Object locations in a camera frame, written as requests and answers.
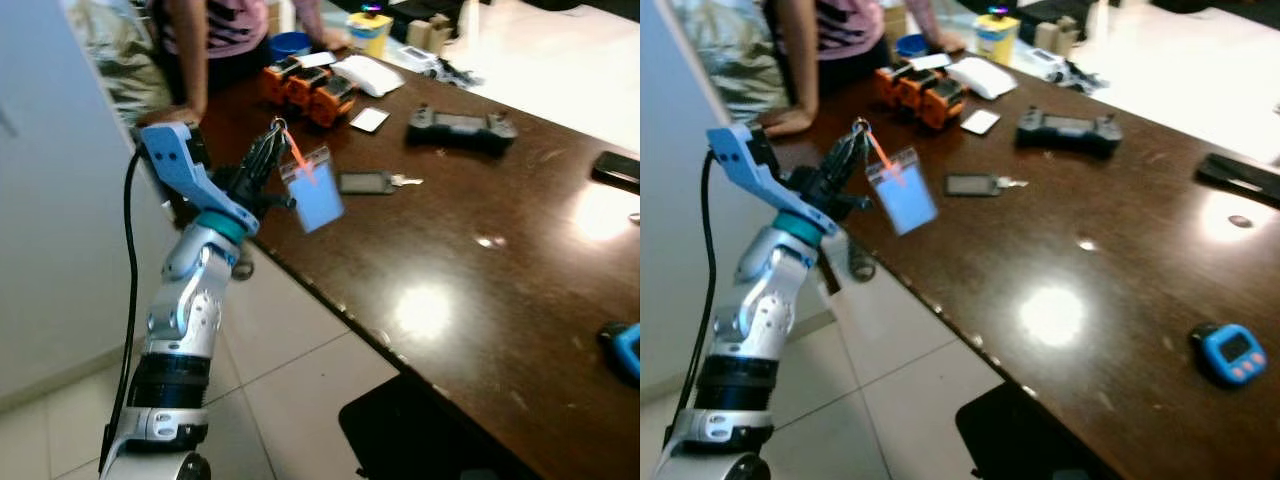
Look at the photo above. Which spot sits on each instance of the tan cardboard box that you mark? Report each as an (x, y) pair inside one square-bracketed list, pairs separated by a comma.
[(1056, 38), (430, 35)]

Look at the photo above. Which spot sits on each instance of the black remote controller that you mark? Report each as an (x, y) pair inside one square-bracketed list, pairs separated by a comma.
[(1068, 132), (460, 130)]

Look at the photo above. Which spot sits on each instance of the small white device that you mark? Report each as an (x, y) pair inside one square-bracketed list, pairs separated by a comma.
[(1047, 62), (415, 58)]

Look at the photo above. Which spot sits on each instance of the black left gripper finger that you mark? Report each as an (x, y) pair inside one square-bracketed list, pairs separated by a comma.
[(836, 162), (276, 160), (856, 162), (256, 160)]

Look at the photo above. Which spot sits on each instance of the black chair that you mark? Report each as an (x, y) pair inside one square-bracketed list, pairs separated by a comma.
[(1030, 435), (420, 430)]

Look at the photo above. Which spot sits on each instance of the yellow container with lid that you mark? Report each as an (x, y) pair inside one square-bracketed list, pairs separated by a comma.
[(370, 35), (997, 40)]

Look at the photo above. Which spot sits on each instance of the blue digital timer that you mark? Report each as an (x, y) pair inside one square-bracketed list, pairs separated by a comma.
[(627, 352), (1230, 354)]

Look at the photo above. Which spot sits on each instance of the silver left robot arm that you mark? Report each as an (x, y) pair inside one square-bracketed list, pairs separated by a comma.
[(762, 310), (185, 310)]

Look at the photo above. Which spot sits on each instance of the small white card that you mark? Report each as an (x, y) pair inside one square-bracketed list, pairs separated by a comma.
[(980, 122), (370, 120)]

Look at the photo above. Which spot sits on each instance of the black phone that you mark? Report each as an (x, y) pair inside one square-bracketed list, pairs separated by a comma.
[(618, 170), (1240, 180)]

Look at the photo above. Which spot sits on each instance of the person's left hand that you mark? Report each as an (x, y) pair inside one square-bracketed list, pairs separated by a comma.
[(947, 42), (335, 40)]

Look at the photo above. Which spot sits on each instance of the white padded pouch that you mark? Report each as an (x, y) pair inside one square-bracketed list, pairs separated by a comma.
[(368, 76), (982, 78)]

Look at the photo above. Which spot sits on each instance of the person in striped shirt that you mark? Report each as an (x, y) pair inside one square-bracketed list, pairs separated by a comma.
[(850, 30), (235, 30)]

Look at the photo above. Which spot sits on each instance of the black key fob with key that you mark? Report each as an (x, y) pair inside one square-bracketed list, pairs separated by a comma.
[(972, 185), (365, 183)]

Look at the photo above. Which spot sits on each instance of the person's right hand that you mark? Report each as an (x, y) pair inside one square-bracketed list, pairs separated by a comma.
[(170, 115), (790, 122)]

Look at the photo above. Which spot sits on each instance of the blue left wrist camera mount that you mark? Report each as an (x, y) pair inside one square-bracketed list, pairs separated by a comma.
[(178, 165), (745, 165)]

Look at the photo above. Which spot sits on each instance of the orange black battery pack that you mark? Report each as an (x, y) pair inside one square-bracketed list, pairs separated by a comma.
[(916, 95), (332, 103), (306, 93), (280, 85), (944, 105), (892, 86)]

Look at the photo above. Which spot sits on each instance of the white label card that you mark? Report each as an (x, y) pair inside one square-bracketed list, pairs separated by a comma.
[(316, 60), (930, 62)]

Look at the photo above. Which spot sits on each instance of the blue bowl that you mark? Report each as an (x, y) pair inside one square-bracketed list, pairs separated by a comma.
[(288, 45), (912, 46)]

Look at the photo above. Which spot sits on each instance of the person's right forearm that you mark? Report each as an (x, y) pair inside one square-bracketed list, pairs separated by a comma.
[(800, 60), (188, 60)]

